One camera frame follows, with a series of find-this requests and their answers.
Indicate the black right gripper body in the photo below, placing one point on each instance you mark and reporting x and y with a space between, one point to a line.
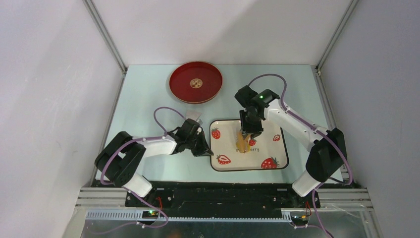
248 124

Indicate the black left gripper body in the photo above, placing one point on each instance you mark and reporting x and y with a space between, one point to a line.
192 142

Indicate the strawberry print tray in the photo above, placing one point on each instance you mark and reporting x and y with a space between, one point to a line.
265 152

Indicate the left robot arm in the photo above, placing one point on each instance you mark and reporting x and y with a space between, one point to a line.
119 160

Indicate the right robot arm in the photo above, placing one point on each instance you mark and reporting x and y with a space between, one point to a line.
327 150

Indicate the red round plate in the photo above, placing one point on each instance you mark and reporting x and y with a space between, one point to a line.
195 82

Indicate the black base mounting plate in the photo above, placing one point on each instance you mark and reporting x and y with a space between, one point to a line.
226 200

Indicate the aluminium frame rail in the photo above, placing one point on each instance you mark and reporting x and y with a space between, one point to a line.
118 204

